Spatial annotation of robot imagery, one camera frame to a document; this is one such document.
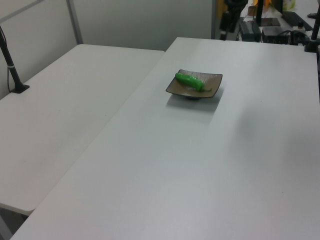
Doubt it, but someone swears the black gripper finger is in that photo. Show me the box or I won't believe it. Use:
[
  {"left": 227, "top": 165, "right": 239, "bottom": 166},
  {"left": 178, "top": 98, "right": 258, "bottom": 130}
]
[
  {"left": 219, "top": 10, "right": 231, "bottom": 41},
  {"left": 229, "top": 6, "right": 242, "bottom": 34}
]

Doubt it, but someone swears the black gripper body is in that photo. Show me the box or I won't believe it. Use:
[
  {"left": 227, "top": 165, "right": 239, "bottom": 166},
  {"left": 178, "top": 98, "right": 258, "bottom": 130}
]
[{"left": 224, "top": 0, "right": 249, "bottom": 7}]

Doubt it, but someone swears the green chili pepper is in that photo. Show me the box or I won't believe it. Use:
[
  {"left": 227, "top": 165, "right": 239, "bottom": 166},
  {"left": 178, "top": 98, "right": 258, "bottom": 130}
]
[{"left": 174, "top": 72, "right": 213, "bottom": 93}]

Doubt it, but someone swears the square brown ceramic plate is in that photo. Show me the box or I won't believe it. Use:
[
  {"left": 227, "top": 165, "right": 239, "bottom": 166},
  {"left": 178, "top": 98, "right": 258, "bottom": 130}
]
[{"left": 165, "top": 69, "right": 224, "bottom": 101}]

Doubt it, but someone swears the black power adapter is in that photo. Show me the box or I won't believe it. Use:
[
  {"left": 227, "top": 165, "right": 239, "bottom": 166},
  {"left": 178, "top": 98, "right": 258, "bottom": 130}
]
[{"left": 239, "top": 20, "right": 262, "bottom": 42}]

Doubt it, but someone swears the black monitor stand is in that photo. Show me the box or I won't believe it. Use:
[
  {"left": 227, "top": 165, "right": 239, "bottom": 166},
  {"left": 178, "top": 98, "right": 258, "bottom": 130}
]
[{"left": 255, "top": 0, "right": 281, "bottom": 28}]

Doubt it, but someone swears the black electronics box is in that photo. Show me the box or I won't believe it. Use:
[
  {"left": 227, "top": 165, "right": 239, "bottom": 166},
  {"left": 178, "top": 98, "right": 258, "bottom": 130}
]
[{"left": 261, "top": 26, "right": 291, "bottom": 44}]

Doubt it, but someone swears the green tissue box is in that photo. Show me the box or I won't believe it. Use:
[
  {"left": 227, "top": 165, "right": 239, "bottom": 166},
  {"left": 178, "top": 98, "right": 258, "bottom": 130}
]
[{"left": 282, "top": 0, "right": 297, "bottom": 11}]

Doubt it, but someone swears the black keyboard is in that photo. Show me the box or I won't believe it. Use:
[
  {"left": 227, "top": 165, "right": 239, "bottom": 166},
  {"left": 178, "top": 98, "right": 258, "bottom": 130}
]
[{"left": 281, "top": 10, "right": 314, "bottom": 31}]

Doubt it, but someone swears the grey partition edge post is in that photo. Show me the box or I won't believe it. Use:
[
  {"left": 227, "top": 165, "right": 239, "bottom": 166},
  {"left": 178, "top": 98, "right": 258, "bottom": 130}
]
[{"left": 210, "top": 0, "right": 217, "bottom": 40}]

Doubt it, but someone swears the black cable bundle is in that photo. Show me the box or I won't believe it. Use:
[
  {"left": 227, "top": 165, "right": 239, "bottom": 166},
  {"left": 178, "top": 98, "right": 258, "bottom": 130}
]
[{"left": 277, "top": 29, "right": 313, "bottom": 47}]

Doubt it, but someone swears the black clamped camera pole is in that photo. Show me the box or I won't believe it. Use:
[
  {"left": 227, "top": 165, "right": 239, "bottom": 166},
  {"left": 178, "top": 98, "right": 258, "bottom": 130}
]
[{"left": 303, "top": 0, "right": 320, "bottom": 54}]

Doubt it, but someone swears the grey metal frame post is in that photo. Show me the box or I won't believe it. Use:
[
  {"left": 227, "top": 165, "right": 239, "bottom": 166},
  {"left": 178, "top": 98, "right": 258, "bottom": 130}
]
[{"left": 65, "top": 0, "right": 84, "bottom": 46}]

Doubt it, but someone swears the black camera pole with base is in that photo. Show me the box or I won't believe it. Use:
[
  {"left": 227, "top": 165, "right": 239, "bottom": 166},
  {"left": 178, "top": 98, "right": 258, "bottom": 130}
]
[{"left": 0, "top": 24, "right": 31, "bottom": 95}]

